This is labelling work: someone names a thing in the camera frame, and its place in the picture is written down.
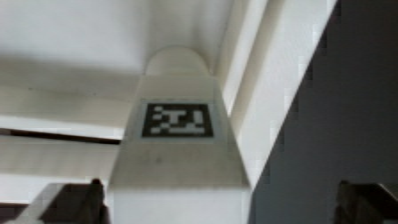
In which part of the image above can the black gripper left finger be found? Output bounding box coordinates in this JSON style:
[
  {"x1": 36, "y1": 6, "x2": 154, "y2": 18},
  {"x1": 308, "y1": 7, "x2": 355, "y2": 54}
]
[{"x1": 38, "y1": 179, "x2": 109, "y2": 224}]

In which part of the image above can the white square tabletop part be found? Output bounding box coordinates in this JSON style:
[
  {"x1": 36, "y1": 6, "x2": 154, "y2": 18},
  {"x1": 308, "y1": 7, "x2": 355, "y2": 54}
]
[{"x1": 0, "y1": 0, "x2": 339, "y2": 224}]

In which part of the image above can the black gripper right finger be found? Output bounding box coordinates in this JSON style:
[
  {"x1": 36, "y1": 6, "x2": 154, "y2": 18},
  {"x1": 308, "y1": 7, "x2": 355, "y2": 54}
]
[{"x1": 331, "y1": 181, "x2": 398, "y2": 224}]

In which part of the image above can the white table leg with tag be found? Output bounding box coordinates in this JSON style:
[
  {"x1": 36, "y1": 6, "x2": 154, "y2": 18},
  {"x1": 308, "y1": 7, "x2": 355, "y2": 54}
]
[{"x1": 108, "y1": 47, "x2": 250, "y2": 224}]

